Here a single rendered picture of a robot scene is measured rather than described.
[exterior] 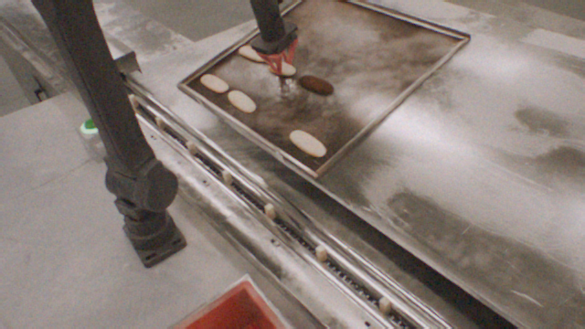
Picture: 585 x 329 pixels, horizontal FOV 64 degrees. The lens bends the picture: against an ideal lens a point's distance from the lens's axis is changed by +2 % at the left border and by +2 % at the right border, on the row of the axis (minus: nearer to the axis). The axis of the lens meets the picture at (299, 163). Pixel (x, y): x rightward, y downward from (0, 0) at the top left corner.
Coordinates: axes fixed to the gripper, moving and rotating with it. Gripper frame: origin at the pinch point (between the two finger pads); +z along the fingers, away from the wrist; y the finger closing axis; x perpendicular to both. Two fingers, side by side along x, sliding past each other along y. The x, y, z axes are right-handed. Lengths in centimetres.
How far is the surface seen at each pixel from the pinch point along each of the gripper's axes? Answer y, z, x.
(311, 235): -33.1, 3.7, -32.5
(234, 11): 141, 112, 201
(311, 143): -17.0, 0.2, -21.3
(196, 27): 107, 106, 207
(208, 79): -11.3, 0.0, 15.4
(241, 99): -13.2, 0.1, 2.1
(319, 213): -26.6, 7.7, -28.7
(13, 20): -21, -5, 95
